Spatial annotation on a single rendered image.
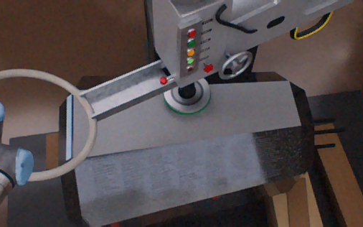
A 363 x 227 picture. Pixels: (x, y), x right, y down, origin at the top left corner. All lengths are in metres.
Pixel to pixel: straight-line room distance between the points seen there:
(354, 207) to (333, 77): 0.99
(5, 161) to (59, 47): 2.30
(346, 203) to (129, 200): 1.34
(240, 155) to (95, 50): 1.67
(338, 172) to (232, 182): 0.97
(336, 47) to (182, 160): 1.87
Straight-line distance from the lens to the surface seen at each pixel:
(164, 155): 1.98
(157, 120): 2.02
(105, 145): 1.98
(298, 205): 2.59
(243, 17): 1.64
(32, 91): 3.26
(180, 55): 1.52
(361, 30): 3.70
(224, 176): 2.06
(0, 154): 1.21
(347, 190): 2.85
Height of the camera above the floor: 2.64
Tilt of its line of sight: 61 degrees down
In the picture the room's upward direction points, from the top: 2 degrees clockwise
